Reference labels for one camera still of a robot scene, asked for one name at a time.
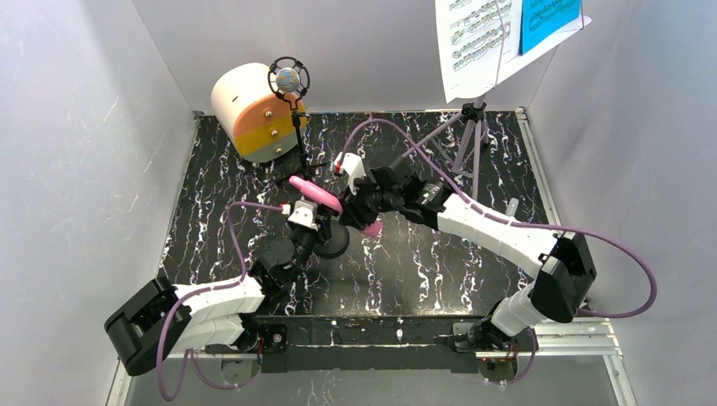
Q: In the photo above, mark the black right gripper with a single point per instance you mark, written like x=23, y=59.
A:
x=362, y=205

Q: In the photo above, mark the blue sheet music page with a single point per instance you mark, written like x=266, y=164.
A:
x=542, y=18

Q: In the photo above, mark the aluminium rail right edge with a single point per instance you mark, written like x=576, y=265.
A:
x=585, y=336

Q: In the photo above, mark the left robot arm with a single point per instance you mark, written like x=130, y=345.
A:
x=163, y=318

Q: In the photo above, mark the black tripod microphone stand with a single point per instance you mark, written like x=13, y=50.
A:
x=306, y=169

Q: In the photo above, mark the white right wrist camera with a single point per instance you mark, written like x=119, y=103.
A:
x=350, y=166

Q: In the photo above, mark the white sheet music page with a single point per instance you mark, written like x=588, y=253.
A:
x=479, y=44

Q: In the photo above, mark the black round-base mic stand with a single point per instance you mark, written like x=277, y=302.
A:
x=333, y=239

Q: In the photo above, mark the pink microphone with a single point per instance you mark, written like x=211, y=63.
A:
x=325, y=198

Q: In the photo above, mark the lilac music stand tripod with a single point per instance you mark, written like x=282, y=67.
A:
x=467, y=159

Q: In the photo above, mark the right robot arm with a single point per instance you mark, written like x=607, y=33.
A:
x=559, y=262

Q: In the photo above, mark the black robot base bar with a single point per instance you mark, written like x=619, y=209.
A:
x=297, y=343

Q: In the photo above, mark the silver mesh studio microphone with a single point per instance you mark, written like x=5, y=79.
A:
x=287, y=80

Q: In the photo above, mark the round pastel drawer cabinet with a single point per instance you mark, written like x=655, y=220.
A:
x=258, y=124

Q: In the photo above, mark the orange grey marker pen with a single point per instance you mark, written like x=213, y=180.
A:
x=512, y=206

